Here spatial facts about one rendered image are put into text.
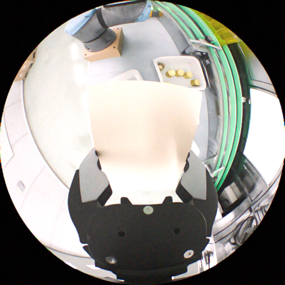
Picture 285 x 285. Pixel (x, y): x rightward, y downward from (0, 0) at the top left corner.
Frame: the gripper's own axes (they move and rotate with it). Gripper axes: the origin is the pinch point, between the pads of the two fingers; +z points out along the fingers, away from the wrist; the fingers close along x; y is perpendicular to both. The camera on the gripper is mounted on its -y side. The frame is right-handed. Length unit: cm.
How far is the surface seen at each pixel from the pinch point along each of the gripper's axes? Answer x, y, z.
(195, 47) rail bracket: 19.7, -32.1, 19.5
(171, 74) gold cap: 12.3, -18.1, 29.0
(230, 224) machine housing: 56, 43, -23
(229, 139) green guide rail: 45.5, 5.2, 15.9
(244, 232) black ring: 62, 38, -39
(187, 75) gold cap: 20.0, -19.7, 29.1
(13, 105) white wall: -366, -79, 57
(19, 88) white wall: -386, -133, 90
